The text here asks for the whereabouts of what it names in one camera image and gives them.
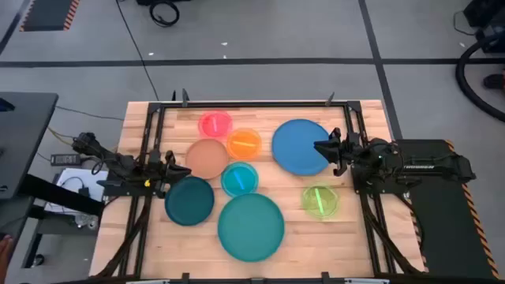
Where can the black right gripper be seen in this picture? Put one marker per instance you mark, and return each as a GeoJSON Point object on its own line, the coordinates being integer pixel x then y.
{"type": "Point", "coordinates": [349, 152]}

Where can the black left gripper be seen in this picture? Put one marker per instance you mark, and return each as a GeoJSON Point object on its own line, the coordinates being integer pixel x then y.
{"type": "Point", "coordinates": [159, 173]}

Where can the dark teal medium plate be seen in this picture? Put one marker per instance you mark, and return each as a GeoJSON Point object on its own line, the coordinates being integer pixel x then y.
{"type": "Point", "coordinates": [189, 201]}

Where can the salmon plastic plate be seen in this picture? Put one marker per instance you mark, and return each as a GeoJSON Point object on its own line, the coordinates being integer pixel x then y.
{"type": "Point", "coordinates": [206, 158]}

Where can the pink translucent small plate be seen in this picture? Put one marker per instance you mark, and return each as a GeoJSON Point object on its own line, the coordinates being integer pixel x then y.
{"type": "Point", "coordinates": [215, 128]}

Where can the cyan translucent small plate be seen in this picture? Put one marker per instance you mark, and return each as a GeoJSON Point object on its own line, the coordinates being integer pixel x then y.
{"type": "Point", "coordinates": [246, 183]}

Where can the orange translucent small plate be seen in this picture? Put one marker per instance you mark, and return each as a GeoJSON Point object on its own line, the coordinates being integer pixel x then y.
{"type": "Point", "coordinates": [248, 152]}

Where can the large teal plastic plate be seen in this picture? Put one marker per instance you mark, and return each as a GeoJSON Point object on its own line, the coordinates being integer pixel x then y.
{"type": "Point", "coordinates": [251, 227]}

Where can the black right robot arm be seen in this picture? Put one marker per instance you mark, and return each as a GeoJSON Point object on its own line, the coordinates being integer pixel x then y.
{"type": "Point", "coordinates": [394, 161]}

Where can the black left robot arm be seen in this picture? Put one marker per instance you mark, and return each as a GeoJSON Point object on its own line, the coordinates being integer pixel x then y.
{"type": "Point", "coordinates": [118, 161]}

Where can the large blue plastic plate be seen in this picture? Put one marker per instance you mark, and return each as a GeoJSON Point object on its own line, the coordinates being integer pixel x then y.
{"type": "Point", "coordinates": [294, 148]}

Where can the green translucent small plate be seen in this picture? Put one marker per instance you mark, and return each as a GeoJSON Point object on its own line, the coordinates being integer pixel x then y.
{"type": "Point", "coordinates": [329, 203]}

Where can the clear plastic packaging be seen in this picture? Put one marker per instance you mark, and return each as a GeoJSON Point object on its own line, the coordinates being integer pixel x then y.
{"type": "Point", "coordinates": [84, 221]}

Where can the white paper sheet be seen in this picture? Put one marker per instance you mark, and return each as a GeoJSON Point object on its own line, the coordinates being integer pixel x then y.
{"type": "Point", "coordinates": [67, 173]}

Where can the white edge strip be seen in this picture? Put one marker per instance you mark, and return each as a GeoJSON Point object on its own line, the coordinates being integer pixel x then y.
{"type": "Point", "coordinates": [148, 281]}
{"type": "Point", "coordinates": [367, 281]}

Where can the black power adapter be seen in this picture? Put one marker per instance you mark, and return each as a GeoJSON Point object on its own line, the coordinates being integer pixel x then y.
{"type": "Point", "coordinates": [65, 159]}

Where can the black hazard-striped platform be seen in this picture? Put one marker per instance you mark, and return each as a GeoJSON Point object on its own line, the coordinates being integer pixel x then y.
{"type": "Point", "coordinates": [446, 229]}

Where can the dark grey desk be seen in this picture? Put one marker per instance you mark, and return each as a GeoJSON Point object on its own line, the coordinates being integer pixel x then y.
{"type": "Point", "coordinates": [23, 130]}

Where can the black caster wheel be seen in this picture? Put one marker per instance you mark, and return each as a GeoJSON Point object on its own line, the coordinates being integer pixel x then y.
{"type": "Point", "coordinates": [38, 260]}

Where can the person's shoe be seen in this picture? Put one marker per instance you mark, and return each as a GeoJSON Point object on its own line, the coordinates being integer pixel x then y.
{"type": "Point", "coordinates": [493, 81]}

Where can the person's hand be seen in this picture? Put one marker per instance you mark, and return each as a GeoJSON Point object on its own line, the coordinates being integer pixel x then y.
{"type": "Point", "coordinates": [4, 252]}

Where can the hazard-striped floor mat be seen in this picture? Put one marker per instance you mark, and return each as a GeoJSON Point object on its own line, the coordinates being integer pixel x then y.
{"type": "Point", "coordinates": [47, 13]}

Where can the black floor equipment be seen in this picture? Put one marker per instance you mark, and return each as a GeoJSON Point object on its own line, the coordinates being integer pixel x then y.
{"type": "Point", "coordinates": [489, 16]}

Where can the grey frame clamp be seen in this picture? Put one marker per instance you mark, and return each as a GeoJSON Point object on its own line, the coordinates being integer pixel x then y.
{"type": "Point", "coordinates": [325, 277]}
{"type": "Point", "coordinates": [184, 97]}
{"type": "Point", "coordinates": [173, 96]}
{"type": "Point", "coordinates": [185, 277]}
{"type": "Point", "coordinates": [330, 98]}

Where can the black aluminium table frame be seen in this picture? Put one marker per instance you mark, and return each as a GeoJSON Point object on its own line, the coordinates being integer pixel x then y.
{"type": "Point", "coordinates": [252, 105]}

